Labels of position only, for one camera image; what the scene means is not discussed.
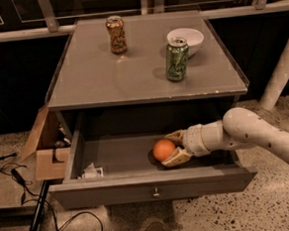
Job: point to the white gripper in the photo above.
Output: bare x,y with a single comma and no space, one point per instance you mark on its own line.
193,140

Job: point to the orange fruit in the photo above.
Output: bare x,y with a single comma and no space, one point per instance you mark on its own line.
163,149

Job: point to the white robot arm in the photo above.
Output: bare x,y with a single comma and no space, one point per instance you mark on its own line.
239,128

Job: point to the brass drawer knob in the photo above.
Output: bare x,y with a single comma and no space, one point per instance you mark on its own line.
156,194

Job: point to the open grey top drawer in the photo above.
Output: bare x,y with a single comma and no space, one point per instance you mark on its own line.
120,140

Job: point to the white paper packet in drawer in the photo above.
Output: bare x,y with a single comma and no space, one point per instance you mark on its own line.
91,172

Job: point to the green soda can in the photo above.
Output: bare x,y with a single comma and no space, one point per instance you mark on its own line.
176,58

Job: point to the grey cabinet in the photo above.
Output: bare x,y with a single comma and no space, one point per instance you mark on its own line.
92,76

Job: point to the white bowl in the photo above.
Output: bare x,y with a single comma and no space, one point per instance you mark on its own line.
193,37

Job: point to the cardboard box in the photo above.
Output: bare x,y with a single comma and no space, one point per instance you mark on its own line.
46,144

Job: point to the gold soda can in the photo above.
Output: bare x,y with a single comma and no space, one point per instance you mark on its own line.
116,31

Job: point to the black metal pole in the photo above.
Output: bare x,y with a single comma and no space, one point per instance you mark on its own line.
40,200

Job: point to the metal window railing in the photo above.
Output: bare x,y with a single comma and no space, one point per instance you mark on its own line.
23,19

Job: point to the white cylindrical post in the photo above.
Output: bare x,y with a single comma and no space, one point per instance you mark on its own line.
277,81

